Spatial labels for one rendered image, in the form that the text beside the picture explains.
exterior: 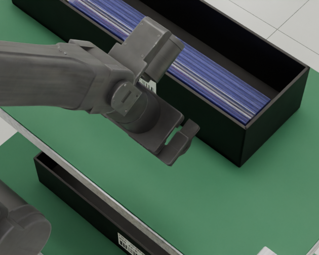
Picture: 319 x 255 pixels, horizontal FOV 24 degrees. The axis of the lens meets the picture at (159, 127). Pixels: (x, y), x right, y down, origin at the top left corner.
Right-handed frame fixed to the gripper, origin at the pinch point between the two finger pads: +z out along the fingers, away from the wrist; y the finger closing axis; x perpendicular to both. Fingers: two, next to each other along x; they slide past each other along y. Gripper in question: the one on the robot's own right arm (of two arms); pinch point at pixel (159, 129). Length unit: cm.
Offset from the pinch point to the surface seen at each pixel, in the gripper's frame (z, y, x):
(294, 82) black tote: 16.1, -7.3, -19.6
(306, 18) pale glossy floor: 159, 45, -68
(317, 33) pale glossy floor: 158, 38, -65
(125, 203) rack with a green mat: 12.6, 2.0, 12.7
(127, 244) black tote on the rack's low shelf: 66, 16, 25
